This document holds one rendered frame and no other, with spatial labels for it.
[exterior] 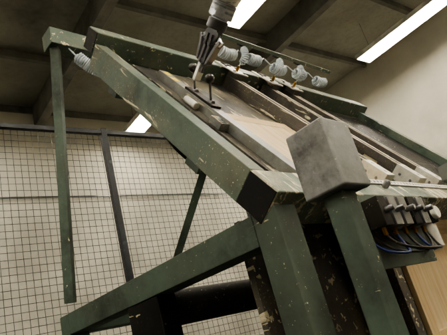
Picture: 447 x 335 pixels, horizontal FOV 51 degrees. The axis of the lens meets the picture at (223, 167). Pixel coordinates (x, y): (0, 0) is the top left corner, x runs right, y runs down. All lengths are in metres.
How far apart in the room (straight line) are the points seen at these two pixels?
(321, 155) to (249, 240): 0.33
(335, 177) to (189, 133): 0.57
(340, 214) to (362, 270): 0.14
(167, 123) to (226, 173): 0.35
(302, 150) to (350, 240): 0.25
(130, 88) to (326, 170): 0.95
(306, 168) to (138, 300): 0.86
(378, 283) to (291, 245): 0.24
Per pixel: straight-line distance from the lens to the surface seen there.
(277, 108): 2.28
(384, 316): 1.13
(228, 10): 1.74
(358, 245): 1.14
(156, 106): 1.69
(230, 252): 1.37
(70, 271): 2.32
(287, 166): 1.55
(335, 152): 1.15
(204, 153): 1.46
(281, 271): 1.25
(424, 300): 2.21
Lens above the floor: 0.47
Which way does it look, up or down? 20 degrees up
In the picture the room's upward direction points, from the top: 16 degrees counter-clockwise
